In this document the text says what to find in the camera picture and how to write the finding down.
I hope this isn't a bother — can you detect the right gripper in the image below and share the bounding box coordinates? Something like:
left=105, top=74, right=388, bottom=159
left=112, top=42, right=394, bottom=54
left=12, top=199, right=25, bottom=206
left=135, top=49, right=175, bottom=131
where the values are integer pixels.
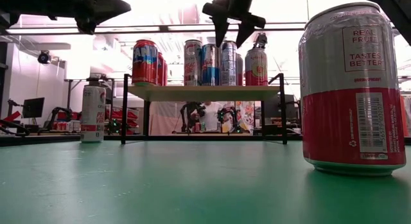
left=202, top=0, right=267, bottom=49

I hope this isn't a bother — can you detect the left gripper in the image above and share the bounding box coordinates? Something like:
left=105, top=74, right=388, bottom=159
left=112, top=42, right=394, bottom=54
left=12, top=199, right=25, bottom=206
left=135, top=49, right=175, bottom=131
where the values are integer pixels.
left=31, top=0, right=132, bottom=35

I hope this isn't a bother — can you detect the teal Red Bull can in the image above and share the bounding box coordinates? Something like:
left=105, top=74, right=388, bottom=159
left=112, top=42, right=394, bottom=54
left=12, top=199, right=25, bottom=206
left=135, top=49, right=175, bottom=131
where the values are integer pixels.
left=201, top=43, right=222, bottom=87
left=220, top=40, right=238, bottom=87

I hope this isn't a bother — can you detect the white red Spindrift can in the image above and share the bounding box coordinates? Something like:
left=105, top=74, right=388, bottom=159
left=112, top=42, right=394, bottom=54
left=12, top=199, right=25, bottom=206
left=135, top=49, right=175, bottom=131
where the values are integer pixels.
left=245, top=47, right=268, bottom=87
left=297, top=1, right=407, bottom=178

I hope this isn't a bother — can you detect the white Celsius peach can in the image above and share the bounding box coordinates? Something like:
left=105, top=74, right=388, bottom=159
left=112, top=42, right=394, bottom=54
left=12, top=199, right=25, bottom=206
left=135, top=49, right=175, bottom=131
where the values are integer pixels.
left=80, top=84, right=107, bottom=144
left=184, top=39, right=203, bottom=87

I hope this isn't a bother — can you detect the wooden shelf with black legs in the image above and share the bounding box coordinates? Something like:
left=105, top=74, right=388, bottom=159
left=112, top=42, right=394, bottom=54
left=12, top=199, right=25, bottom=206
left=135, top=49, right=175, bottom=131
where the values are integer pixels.
left=121, top=72, right=289, bottom=146

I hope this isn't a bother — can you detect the floral patterned banner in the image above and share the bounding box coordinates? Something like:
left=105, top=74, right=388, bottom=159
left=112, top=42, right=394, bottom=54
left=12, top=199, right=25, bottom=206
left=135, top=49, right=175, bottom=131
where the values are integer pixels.
left=236, top=101, right=256, bottom=134

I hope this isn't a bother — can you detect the person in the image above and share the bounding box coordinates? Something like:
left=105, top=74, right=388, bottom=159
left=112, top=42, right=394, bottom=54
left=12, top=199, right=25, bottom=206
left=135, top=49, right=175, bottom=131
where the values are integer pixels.
left=198, top=101, right=225, bottom=132

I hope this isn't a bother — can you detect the red bin rack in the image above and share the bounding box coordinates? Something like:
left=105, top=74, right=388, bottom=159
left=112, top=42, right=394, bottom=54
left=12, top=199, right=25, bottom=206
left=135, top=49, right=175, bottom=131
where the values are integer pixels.
left=110, top=107, right=141, bottom=135

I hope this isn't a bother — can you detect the red bin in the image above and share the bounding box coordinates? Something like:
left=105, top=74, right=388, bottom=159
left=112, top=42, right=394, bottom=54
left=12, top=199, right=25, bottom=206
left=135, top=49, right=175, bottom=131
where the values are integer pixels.
left=57, top=111, right=81, bottom=121

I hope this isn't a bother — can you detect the black monitor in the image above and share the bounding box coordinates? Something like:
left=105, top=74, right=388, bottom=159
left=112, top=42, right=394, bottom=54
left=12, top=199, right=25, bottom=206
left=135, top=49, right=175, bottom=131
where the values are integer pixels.
left=22, top=97, right=46, bottom=119

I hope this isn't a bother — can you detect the orange red board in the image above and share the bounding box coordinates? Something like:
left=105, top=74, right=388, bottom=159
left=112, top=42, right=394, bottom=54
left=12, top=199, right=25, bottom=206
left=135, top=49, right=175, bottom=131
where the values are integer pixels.
left=400, top=94, right=411, bottom=137

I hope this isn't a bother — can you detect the black overhead camera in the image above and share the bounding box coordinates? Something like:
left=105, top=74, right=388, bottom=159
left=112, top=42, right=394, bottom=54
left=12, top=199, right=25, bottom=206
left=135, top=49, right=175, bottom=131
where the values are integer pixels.
left=253, top=33, right=268, bottom=50

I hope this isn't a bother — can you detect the black dome camera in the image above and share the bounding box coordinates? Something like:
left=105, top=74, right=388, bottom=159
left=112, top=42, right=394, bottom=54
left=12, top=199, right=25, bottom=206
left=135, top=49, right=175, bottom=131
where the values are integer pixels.
left=37, top=49, right=52, bottom=65

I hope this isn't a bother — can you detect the black aluminium table frame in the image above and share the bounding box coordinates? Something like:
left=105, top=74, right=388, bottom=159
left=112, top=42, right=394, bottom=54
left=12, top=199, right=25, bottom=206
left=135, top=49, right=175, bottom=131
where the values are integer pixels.
left=0, top=134, right=302, bottom=146

